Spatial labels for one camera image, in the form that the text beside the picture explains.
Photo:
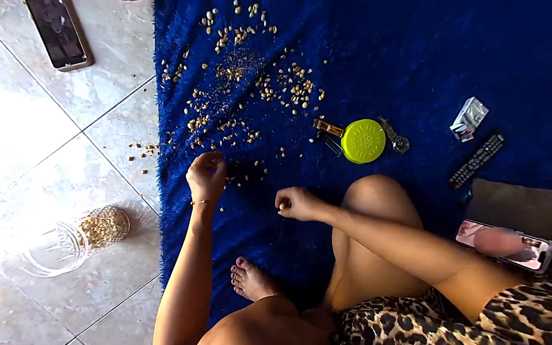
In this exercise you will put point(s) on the person's left hand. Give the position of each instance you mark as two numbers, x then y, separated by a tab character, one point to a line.
205	182

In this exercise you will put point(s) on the person's right hand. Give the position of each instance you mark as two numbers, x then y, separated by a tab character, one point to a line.
304	205

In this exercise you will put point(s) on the person's left fingers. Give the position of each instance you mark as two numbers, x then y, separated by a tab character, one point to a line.
204	159

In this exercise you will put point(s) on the person's left thumb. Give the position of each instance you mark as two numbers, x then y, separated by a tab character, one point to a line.
221	170

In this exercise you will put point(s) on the person's right fingers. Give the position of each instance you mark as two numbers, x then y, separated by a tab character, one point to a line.
284	196

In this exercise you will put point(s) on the person's left forearm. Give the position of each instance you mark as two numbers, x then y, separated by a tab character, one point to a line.
190	280

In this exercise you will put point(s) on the person's right forearm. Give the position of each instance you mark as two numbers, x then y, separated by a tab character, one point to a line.
410	242

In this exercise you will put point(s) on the group of brown nut crumbs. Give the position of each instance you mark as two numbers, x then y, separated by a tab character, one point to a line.
149	148

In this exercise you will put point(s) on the orange-brown lighter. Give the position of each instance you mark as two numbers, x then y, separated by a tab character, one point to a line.
329	127

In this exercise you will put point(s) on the yellow-green round lid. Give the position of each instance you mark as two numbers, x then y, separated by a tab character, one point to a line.
364	141

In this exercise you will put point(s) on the person's legs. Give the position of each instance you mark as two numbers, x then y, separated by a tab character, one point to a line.
381	203

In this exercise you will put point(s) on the pile of scattered nuts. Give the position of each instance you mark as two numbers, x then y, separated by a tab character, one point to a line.
301	93

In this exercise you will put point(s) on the heap of shelled kernels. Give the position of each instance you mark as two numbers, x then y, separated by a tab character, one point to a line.
103	226

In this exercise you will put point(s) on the metal wristwatch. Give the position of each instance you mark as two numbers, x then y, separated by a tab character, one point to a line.
400	143

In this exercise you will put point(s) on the clear plastic jar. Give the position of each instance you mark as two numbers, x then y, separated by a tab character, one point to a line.
84	242

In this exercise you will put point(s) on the person's body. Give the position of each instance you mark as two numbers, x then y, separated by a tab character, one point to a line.
400	322

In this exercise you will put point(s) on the dark-screened smartphone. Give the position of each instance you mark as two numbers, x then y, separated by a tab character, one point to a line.
60	36

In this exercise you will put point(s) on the fluffy blue blanket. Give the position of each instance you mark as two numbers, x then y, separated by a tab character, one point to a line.
419	62

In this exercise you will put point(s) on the black remote control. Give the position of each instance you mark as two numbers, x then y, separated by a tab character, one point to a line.
477	160

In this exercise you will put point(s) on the white packet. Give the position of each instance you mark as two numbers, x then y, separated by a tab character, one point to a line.
470	116

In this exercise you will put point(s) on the smartphone with pink screen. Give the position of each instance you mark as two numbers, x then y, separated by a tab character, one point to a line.
496	241

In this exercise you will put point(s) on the grey-brown cloth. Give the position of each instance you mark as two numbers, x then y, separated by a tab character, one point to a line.
520	203

